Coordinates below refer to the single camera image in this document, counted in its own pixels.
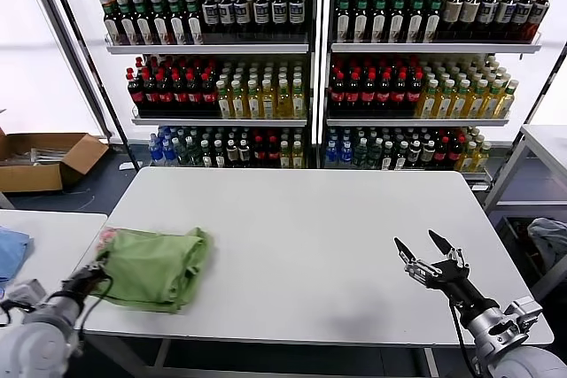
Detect light blue cloth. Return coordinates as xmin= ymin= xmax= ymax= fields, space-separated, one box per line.
xmin=0 ymin=226 xmax=35 ymax=290

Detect dark bottle green white label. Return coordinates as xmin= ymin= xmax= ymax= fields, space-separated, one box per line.
xmin=102 ymin=0 xmax=121 ymax=46
xmin=407 ymin=0 xmax=426 ymax=44
xmin=353 ymin=0 xmax=372 ymax=44
xmin=151 ymin=0 xmax=170 ymax=46
xmin=135 ymin=0 xmax=154 ymax=46
xmin=370 ymin=0 xmax=390 ymax=44
xmin=389 ymin=0 xmax=408 ymax=44
xmin=118 ymin=0 xmax=137 ymax=46
xmin=336 ymin=0 xmax=354 ymax=44
xmin=167 ymin=0 xmax=187 ymax=46
xmin=184 ymin=0 xmax=205 ymax=46
xmin=423 ymin=0 xmax=445 ymax=44

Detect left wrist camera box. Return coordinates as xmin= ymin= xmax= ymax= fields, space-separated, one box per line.
xmin=4 ymin=279 xmax=48 ymax=309

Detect large white folding table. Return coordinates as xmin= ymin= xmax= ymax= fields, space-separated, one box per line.
xmin=43 ymin=166 xmax=555 ymax=378

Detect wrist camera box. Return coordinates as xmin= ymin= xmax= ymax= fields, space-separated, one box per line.
xmin=504 ymin=296 xmax=545 ymax=327
xmin=4 ymin=279 xmax=48 ymax=309

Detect cola bottle red cap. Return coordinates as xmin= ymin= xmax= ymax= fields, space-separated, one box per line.
xmin=406 ymin=68 xmax=424 ymax=113
xmin=330 ymin=68 xmax=347 ymax=113
xmin=447 ymin=136 xmax=462 ymax=167
xmin=200 ymin=69 xmax=219 ymax=114
xmin=155 ymin=69 xmax=175 ymax=114
xmin=185 ymin=69 xmax=204 ymax=114
xmin=433 ymin=136 xmax=448 ymax=166
xmin=376 ymin=68 xmax=393 ymax=113
xmin=171 ymin=69 xmax=190 ymax=114
xmin=392 ymin=68 xmax=408 ymax=113
xmin=141 ymin=68 xmax=160 ymax=114
xmin=252 ymin=136 xmax=267 ymax=169
xmin=346 ymin=68 xmax=363 ymax=113
xmin=127 ymin=67 xmax=146 ymax=114
xmin=267 ymin=136 xmax=281 ymax=169
xmin=361 ymin=68 xmax=378 ymax=113

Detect open cardboard box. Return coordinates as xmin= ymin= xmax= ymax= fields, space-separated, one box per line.
xmin=0 ymin=127 xmax=111 ymax=194

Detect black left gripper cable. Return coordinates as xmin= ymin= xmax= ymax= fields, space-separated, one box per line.
xmin=79 ymin=275 xmax=114 ymax=339

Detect grey crumpled cloth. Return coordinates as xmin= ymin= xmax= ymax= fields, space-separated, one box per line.
xmin=526 ymin=217 xmax=567 ymax=273

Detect grey shelf unit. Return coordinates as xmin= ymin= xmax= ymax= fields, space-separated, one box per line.
xmin=74 ymin=0 xmax=321 ymax=171
xmin=325 ymin=0 xmax=545 ymax=182

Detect brown tea bottle white label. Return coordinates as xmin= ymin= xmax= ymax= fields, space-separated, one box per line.
xmin=529 ymin=0 xmax=552 ymax=41

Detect dark bottle white blue label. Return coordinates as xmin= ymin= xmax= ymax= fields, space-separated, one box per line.
xmin=252 ymin=0 xmax=271 ymax=36
xmin=288 ymin=0 xmax=307 ymax=36
xmin=202 ymin=0 xmax=221 ymax=36
xmin=512 ymin=0 xmax=535 ymax=41
xmin=233 ymin=0 xmax=252 ymax=36
xmin=477 ymin=0 xmax=500 ymax=41
xmin=218 ymin=0 xmax=236 ymax=36
xmin=494 ymin=0 xmax=517 ymax=41
xmin=270 ymin=0 xmax=289 ymax=36

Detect metal parts in carton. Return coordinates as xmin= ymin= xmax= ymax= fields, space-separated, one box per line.
xmin=4 ymin=147 xmax=67 ymax=167

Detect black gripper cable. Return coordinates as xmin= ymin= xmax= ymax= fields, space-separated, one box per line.
xmin=79 ymin=275 xmax=114 ymax=339
xmin=449 ymin=305 xmax=473 ymax=364

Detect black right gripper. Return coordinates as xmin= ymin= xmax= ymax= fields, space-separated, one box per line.
xmin=392 ymin=229 xmax=501 ymax=316

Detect dark bottle beige label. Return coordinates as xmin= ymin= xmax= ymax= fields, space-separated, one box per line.
xmin=459 ymin=0 xmax=482 ymax=41
xmin=440 ymin=0 xmax=464 ymax=41

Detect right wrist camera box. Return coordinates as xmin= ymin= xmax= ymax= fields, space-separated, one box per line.
xmin=504 ymin=296 xmax=545 ymax=327

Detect small white side table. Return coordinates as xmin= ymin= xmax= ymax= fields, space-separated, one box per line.
xmin=0 ymin=208 xmax=110 ymax=378

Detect diagonal metal frame bar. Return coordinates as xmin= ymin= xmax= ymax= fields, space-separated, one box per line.
xmin=19 ymin=0 xmax=141 ymax=171

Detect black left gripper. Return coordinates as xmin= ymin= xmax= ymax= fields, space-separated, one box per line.
xmin=60 ymin=262 xmax=112 ymax=305

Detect light green polo shirt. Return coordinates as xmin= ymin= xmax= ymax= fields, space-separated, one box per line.
xmin=90 ymin=226 xmax=216 ymax=315

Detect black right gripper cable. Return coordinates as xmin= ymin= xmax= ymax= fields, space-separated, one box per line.
xmin=449 ymin=305 xmax=473 ymax=364

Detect grey metal cart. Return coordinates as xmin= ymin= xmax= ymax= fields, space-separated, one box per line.
xmin=481 ymin=124 xmax=567 ymax=304

